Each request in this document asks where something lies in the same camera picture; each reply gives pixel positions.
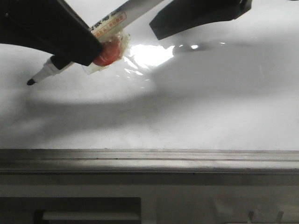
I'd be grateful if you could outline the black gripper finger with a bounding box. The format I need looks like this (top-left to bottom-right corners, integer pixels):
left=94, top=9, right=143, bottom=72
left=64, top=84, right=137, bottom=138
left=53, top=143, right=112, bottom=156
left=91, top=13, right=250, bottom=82
left=0, top=0, right=103, bottom=66
left=149, top=0, right=252, bottom=40

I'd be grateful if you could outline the black white whiteboard marker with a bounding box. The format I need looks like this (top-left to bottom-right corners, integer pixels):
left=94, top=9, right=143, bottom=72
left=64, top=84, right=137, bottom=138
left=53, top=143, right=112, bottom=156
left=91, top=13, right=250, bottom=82
left=27, top=0, right=161, bottom=86

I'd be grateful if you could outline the red magnet taped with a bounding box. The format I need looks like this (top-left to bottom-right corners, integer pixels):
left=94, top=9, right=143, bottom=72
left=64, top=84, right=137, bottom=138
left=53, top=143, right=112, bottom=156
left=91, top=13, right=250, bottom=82
left=82, top=31, right=131, bottom=75

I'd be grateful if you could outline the white whiteboard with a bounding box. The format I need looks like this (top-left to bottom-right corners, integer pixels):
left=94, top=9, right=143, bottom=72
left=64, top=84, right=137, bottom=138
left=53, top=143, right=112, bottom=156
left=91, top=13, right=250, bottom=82
left=0, top=0, right=299, bottom=150

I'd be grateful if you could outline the grey aluminium whiteboard frame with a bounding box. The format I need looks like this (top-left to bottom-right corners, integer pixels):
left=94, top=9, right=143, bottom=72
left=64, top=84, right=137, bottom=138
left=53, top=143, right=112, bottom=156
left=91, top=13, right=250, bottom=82
left=0, top=149, right=299, bottom=173

